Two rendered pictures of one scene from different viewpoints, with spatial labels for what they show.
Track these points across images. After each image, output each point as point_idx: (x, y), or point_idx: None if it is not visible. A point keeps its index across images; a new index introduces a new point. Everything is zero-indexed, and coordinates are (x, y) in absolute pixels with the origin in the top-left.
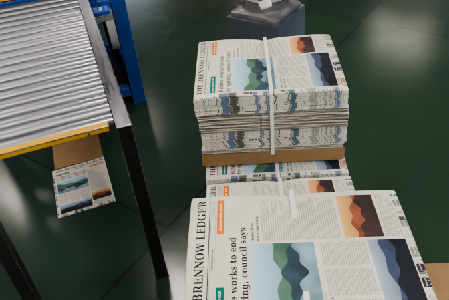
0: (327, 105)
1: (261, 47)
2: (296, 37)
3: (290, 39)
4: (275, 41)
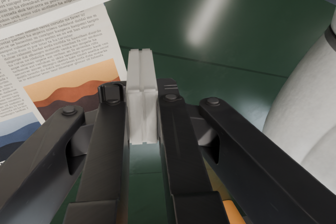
0: None
1: None
2: (120, 73)
3: (108, 63)
4: (93, 30)
